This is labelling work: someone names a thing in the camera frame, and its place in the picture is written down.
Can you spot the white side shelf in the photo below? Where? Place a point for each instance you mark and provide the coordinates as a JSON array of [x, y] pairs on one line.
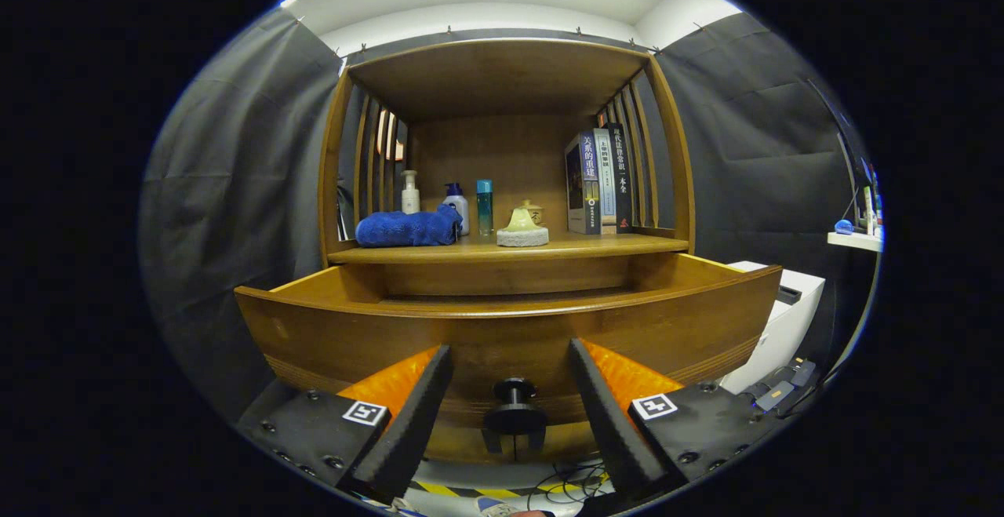
[[855, 241]]

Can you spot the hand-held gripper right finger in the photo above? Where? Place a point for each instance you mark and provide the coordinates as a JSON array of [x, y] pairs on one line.
[[612, 431]]

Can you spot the book with light spine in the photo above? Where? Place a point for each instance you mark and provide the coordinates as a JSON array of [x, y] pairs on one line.
[[606, 187]]

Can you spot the white bottle with blue cap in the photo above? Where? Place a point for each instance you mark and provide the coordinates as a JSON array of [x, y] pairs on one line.
[[458, 205]]

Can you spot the beige lidded teacup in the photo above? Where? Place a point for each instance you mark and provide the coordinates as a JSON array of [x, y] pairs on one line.
[[536, 211]]

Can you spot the black power strip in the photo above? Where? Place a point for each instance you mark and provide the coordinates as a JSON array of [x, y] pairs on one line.
[[776, 395]]

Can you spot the book with dark cover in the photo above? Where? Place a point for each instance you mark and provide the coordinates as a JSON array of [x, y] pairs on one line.
[[580, 187]]

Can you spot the wooden countertop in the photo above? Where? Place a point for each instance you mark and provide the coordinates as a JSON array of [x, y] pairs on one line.
[[596, 245]]

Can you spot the blue towel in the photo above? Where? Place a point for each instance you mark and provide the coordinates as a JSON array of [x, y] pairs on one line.
[[408, 228]]

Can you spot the small blue object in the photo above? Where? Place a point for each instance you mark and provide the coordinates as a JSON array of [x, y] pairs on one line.
[[843, 227]]

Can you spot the white pump bottle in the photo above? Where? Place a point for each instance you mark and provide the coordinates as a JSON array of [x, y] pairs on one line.
[[410, 199]]

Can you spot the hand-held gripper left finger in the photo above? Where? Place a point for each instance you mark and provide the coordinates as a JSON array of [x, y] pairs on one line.
[[416, 431]]

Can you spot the white drawer unit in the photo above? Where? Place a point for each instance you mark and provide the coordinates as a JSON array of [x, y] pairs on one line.
[[784, 321]]

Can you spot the wooden cabinet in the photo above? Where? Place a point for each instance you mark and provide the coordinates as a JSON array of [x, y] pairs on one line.
[[502, 148]]

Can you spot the teal glass bottle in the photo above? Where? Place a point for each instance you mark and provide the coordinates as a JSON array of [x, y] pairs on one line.
[[485, 211]]

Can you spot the wooden drawer with black knob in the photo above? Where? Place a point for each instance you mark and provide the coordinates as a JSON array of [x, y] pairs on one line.
[[510, 336]]

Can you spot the book with black spine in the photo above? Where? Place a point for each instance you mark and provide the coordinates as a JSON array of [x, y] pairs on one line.
[[623, 180]]

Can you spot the yellow black floor tape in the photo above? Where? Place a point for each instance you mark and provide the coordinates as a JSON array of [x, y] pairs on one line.
[[439, 489]]

